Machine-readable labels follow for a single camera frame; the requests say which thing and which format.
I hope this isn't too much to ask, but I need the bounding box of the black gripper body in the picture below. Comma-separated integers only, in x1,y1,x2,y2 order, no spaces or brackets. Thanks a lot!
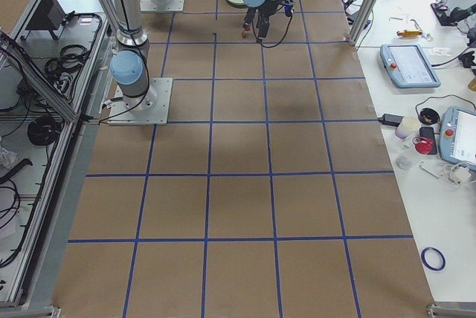
257,0,282,17

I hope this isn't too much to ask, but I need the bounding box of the far teach pendant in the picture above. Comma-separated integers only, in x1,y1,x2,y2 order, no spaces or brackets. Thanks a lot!
379,44,441,88

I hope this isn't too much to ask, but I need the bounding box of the teach pendant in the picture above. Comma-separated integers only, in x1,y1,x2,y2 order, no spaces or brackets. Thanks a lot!
439,106,476,172
379,44,441,88

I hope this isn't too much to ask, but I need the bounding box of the black power adapter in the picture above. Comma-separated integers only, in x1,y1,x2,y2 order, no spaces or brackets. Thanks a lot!
378,113,403,127

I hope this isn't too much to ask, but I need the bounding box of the white paper cup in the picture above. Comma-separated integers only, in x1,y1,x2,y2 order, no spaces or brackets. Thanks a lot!
395,116,421,139

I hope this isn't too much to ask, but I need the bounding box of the black smartphone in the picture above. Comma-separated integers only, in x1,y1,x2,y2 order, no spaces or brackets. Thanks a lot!
419,126,438,156

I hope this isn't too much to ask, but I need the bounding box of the red round lid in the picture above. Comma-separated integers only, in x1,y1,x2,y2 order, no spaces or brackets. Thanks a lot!
414,137,434,155

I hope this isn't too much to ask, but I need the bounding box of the near teach pendant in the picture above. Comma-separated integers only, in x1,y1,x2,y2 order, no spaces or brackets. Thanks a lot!
439,106,476,172

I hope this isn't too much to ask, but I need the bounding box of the blue tape roll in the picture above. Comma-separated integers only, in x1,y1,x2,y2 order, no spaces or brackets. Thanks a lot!
420,247,446,272

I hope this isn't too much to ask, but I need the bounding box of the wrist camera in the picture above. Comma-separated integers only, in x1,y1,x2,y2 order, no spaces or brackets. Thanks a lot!
280,0,295,18

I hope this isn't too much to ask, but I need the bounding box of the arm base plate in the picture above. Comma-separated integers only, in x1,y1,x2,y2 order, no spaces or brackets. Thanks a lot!
141,0,184,13
106,77,173,126

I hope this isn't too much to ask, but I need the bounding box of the aluminium frame post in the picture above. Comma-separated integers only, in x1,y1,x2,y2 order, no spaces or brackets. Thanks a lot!
347,0,395,48

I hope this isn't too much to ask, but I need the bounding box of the yellow handled tool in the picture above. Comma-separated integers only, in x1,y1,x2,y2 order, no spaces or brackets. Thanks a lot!
396,30,422,38

